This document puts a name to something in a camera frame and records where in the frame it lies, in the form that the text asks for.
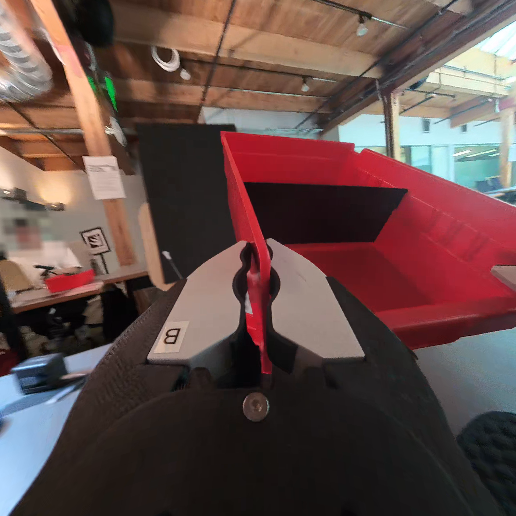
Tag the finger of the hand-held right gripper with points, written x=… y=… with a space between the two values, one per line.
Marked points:
x=507 y=276

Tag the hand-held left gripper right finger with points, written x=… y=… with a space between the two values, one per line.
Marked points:
x=314 y=314

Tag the red plastic bin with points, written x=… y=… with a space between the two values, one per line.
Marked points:
x=403 y=282

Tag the silver ventilation duct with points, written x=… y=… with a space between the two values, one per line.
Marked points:
x=20 y=60

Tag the white paper notice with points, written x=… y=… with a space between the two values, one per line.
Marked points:
x=104 y=177

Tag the green exit sign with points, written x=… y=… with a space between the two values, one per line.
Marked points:
x=109 y=90

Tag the small red bin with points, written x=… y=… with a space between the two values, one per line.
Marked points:
x=68 y=281

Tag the dark knitted cloth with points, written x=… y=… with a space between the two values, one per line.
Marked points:
x=492 y=455

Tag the wooden desk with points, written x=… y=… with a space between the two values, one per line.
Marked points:
x=117 y=276

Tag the track light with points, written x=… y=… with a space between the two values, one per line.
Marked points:
x=185 y=74
x=362 y=27
x=305 y=85

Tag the wooden post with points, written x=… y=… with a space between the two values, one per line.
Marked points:
x=90 y=129

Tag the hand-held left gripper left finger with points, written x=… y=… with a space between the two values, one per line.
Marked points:
x=201 y=306

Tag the black framed sign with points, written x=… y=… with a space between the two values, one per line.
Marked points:
x=96 y=240

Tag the grey power adapter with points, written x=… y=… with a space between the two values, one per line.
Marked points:
x=38 y=373

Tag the tall black board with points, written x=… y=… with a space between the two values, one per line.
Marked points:
x=181 y=193

